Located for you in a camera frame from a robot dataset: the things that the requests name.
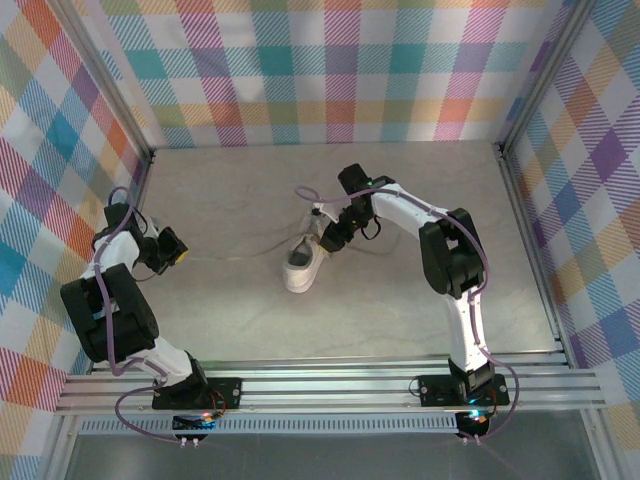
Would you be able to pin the white sneaker shoe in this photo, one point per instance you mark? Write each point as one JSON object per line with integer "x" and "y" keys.
{"x": 302, "y": 270}

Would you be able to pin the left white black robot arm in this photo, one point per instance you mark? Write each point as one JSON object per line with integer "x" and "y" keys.
{"x": 120, "y": 310}

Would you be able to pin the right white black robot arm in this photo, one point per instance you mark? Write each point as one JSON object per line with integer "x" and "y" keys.
{"x": 450, "y": 260}

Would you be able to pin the left controller board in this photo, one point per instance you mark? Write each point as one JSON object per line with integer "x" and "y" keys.
{"x": 195, "y": 421}

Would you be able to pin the controller board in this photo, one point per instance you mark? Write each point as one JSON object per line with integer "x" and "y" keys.
{"x": 195, "y": 421}
{"x": 472, "y": 422}

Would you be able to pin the right controller board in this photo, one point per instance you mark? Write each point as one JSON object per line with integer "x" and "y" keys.
{"x": 472, "y": 422}

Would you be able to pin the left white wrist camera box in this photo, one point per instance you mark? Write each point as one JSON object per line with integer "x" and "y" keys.
{"x": 152, "y": 225}

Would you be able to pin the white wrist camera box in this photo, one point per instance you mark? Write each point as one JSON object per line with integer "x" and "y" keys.
{"x": 152, "y": 225}
{"x": 316, "y": 211}

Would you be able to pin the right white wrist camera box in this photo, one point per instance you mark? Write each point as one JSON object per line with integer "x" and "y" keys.
{"x": 316, "y": 211}

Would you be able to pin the left aluminium side rail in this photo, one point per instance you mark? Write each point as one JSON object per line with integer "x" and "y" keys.
{"x": 135, "y": 200}

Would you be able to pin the aluminium side rail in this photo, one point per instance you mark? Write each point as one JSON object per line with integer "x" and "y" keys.
{"x": 135, "y": 200}
{"x": 525, "y": 225}

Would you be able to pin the aluminium mounting rail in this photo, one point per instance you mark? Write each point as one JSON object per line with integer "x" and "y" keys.
{"x": 325, "y": 387}

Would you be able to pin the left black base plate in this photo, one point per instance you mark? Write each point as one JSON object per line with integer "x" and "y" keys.
{"x": 225, "y": 392}

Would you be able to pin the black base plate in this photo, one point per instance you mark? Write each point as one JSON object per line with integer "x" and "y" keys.
{"x": 435, "y": 389}
{"x": 225, "y": 392}

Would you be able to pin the right aluminium side rail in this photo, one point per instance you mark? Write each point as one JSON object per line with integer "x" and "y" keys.
{"x": 525, "y": 225}

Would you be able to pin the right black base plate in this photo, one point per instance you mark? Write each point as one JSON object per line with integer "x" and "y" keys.
{"x": 435, "y": 389}

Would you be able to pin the left aluminium frame post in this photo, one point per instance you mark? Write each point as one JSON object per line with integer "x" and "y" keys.
{"x": 110, "y": 85}

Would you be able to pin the aluminium frame post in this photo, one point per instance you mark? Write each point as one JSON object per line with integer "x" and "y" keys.
{"x": 545, "y": 75}
{"x": 110, "y": 85}

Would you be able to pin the right aluminium frame post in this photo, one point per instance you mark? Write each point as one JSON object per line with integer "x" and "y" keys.
{"x": 545, "y": 75}

